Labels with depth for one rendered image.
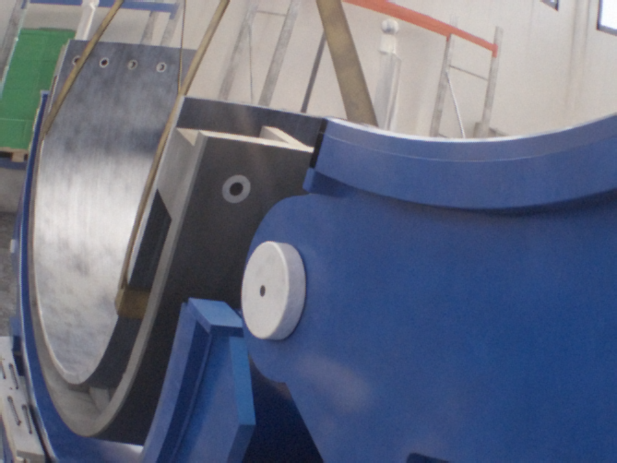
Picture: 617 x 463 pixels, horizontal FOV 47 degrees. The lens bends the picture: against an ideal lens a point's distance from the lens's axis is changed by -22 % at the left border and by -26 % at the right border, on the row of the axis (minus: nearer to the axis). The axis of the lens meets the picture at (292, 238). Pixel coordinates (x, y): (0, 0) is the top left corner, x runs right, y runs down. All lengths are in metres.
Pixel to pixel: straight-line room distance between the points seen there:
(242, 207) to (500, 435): 0.81
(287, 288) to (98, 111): 2.48
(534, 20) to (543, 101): 1.45
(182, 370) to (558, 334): 0.86
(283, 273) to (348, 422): 0.24
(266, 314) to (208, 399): 0.30
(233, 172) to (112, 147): 2.13
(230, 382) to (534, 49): 11.13
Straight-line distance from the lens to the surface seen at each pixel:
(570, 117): 12.80
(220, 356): 1.42
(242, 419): 1.36
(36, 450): 3.09
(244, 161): 1.46
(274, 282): 1.21
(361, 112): 2.03
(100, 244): 3.35
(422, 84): 10.88
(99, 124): 3.56
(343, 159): 1.08
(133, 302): 1.76
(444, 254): 0.95
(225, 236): 1.50
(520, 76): 12.06
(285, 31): 8.31
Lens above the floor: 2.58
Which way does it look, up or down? 14 degrees down
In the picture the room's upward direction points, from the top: 15 degrees clockwise
